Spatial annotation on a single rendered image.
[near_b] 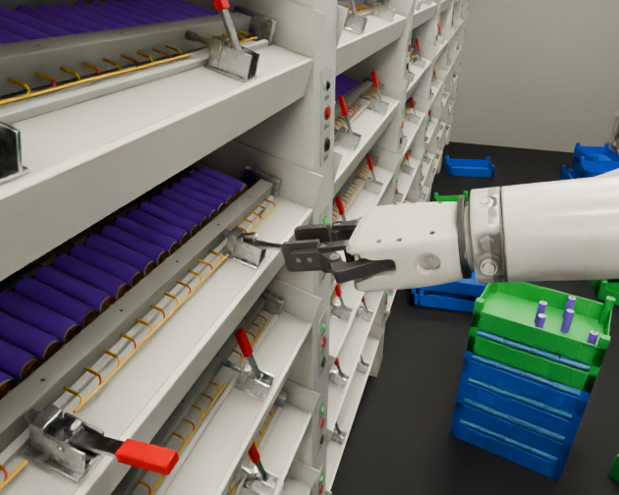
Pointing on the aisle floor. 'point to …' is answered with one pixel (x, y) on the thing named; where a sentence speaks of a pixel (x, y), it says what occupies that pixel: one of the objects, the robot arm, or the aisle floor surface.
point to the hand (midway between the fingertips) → (309, 247)
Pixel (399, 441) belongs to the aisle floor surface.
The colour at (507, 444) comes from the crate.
